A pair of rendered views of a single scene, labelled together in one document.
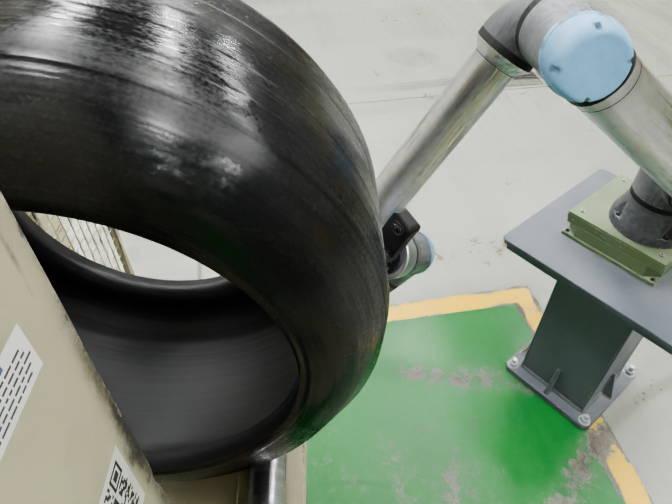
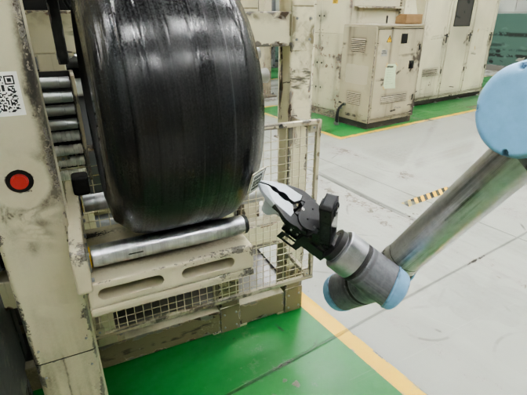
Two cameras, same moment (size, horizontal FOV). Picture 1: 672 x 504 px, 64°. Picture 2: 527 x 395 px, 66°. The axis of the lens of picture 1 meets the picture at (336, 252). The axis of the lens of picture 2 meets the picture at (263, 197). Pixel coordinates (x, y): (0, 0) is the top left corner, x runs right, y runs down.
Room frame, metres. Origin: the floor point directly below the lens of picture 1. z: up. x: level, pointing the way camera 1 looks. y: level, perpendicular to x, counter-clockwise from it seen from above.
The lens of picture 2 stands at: (0.25, -0.69, 1.34)
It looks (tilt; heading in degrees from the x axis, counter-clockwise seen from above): 24 degrees down; 66
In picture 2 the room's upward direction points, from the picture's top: straight up
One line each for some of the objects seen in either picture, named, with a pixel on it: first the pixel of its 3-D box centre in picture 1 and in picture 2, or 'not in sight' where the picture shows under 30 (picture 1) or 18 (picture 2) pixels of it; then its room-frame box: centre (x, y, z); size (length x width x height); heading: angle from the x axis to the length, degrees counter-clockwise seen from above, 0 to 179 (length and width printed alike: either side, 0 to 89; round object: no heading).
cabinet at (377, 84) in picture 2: not in sight; (379, 74); (3.93, 3.79, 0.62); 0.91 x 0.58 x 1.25; 10
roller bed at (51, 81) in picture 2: not in sight; (45, 128); (0.14, 0.60, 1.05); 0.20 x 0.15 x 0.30; 1
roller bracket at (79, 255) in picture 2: not in sight; (78, 228); (0.20, 0.22, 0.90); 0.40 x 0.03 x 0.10; 91
